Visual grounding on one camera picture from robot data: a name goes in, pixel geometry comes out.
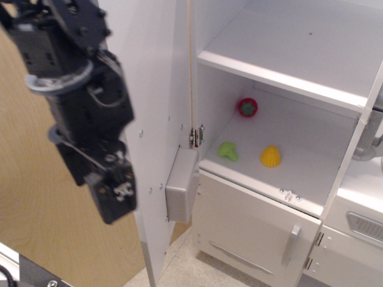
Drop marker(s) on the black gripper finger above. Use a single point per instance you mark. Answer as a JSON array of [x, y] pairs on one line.
[[112, 199]]

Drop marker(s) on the grey dispenser back box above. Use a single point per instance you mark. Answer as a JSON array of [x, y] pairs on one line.
[[182, 185]]

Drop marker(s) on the brass cabinet hinge upper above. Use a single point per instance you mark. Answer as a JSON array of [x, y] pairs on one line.
[[319, 238]]

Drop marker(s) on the brass door hinge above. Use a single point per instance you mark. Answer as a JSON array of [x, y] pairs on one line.
[[196, 138]]

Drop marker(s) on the grey toy faucet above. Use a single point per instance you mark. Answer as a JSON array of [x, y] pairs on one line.
[[370, 145]]

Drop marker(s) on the green toy broccoli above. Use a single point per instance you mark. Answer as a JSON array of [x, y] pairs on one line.
[[227, 149]]

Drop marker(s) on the red toy tomato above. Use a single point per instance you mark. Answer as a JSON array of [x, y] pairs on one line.
[[248, 107]]

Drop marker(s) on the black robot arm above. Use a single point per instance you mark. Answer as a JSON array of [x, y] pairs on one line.
[[61, 44]]

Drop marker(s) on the silver vent grille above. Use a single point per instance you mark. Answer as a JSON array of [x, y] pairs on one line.
[[365, 226]]

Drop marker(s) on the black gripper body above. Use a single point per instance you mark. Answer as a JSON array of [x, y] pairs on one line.
[[103, 156]]

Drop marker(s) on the white door catch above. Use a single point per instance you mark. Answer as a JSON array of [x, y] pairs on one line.
[[289, 195]]

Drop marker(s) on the brass cabinet hinge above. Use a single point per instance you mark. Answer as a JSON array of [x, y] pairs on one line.
[[308, 264], [319, 238]]

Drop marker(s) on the plywood board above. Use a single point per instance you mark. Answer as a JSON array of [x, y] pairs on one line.
[[44, 215]]

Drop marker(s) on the silver lower door handle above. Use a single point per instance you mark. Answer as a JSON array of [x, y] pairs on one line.
[[291, 242]]

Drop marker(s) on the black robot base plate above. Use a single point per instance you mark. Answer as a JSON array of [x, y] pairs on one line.
[[17, 270]]

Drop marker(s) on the brass cabinet hinge lower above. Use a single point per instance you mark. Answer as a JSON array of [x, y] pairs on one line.
[[308, 264]]

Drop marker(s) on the white fridge door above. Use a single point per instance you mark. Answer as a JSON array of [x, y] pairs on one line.
[[249, 231], [151, 40]]

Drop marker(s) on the white toy kitchen counter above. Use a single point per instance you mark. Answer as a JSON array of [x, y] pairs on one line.
[[345, 258]]

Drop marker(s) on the white toy fridge cabinet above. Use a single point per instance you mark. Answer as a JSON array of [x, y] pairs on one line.
[[315, 70]]

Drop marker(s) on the yellow toy corn piece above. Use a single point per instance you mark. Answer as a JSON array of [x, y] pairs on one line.
[[270, 156]]

